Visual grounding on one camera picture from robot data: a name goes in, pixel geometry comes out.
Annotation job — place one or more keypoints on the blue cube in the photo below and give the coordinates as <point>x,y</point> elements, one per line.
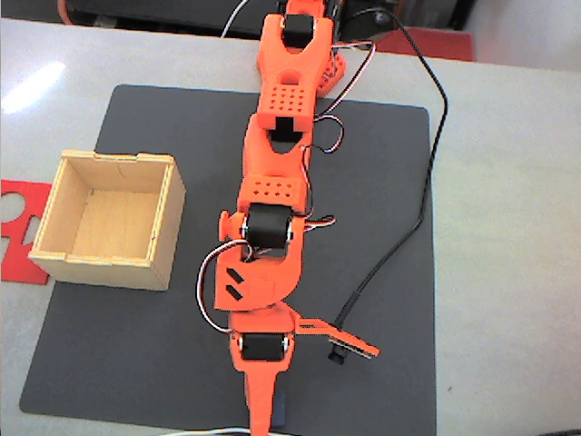
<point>279,409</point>

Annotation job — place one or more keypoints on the dark grey mat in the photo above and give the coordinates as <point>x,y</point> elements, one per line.
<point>136,363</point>

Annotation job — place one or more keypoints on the orange camera mount bracket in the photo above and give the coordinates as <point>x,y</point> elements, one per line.
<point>351,341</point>

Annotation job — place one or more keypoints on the red flat sheet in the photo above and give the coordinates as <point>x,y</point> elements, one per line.
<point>445,45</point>

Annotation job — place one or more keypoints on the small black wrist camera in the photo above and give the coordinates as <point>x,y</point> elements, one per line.
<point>337,356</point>

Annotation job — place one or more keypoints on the black clamp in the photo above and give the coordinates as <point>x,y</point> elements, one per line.
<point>379,27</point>

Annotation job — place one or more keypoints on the red cutout sheet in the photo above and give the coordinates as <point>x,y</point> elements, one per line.
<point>18,268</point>

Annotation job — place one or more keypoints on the wooden box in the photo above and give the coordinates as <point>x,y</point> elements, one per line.
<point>109,272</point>

